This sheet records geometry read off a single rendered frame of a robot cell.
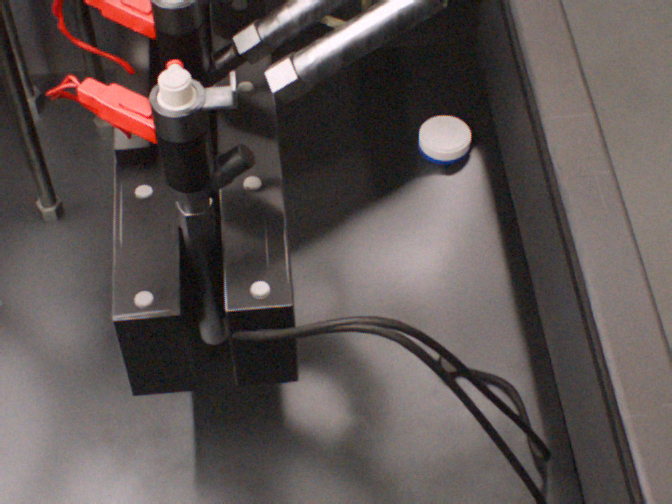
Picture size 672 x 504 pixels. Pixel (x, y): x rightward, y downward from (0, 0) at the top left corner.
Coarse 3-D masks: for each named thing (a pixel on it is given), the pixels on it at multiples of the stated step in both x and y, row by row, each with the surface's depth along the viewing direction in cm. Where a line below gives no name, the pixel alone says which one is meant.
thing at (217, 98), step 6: (210, 90) 63; (216, 90) 63; (222, 90) 63; (228, 90) 63; (210, 96) 63; (216, 96) 63; (222, 96) 63; (228, 96) 63; (210, 102) 62; (216, 102) 62; (222, 102) 62; (228, 102) 62; (204, 108) 62; (210, 108) 62; (216, 108) 62; (222, 108) 62; (228, 108) 62; (234, 108) 62
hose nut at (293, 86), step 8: (288, 56) 62; (280, 64) 61; (288, 64) 61; (272, 72) 61; (280, 72) 61; (288, 72) 61; (296, 72) 61; (272, 80) 61; (280, 80) 61; (288, 80) 61; (296, 80) 61; (272, 88) 61; (280, 88) 61; (288, 88) 61; (296, 88) 61; (304, 88) 61; (280, 96) 62; (288, 96) 62; (296, 96) 62
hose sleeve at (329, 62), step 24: (384, 0) 59; (408, 0) 58; (432, 0) 58; (360, 24) 59; (384, 24) 59; (408, 24) 59; (312, 48) 61; (336, 48) 60; (360, 48) 60; (312, 72) 61; (336, 72) 61
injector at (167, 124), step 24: (168, 120) 62; (192, 120) 62; (168, 144) 63; (192, 144) 63; (240, 144) 66; (168, 168) 65; (192, 168) 65; (216, 168) 66; (240, 168) 66; (192, 192) 66; (192, 216) 68; (192, 240) 70; (192, 264) 72; (216, 264) 73; (216, 288) 74; (216, 312) 76; (216, 336) 78
